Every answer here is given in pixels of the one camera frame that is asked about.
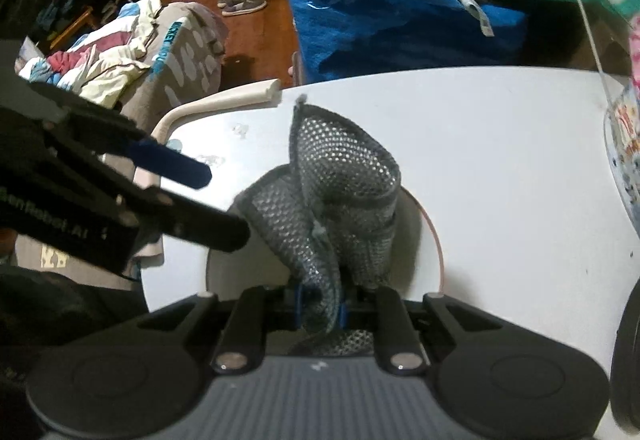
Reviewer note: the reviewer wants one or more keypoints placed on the blue plastic tote bag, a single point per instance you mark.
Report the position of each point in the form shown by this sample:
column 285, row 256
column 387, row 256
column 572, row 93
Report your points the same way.
column 346, row 38

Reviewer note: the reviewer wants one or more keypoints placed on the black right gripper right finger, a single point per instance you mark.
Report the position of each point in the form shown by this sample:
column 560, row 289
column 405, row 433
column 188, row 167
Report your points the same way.
column 357, row 310

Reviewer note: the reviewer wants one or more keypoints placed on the grey mesh dish cloth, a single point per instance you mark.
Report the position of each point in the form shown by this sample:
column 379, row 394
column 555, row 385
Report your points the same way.
column 329, row 215

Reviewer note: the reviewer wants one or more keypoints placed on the beige foam table edge guard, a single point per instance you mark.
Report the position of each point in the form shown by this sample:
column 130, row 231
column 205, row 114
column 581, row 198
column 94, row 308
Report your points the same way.
column 248, row 96

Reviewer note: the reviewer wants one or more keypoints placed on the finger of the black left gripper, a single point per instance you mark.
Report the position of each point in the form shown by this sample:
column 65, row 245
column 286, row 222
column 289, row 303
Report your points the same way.
column 154, row 161
column 195, row 222

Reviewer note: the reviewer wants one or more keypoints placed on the black round stand base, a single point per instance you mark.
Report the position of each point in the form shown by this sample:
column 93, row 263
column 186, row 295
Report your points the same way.
column 625, row 366

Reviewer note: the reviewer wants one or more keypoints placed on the pile of colourful clothes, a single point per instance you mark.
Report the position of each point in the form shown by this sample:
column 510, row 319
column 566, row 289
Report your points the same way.
column 102, row 63

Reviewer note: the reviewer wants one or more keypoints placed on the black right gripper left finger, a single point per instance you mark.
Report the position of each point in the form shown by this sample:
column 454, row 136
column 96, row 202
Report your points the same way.
column 294, row 305

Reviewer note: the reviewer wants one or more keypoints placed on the white ceramic bowl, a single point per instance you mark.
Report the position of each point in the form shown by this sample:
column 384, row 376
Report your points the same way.
column 417, row 262

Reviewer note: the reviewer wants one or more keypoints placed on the pink heart patterned cloth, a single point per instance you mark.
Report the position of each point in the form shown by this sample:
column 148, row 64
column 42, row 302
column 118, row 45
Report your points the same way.
column 634, row 50

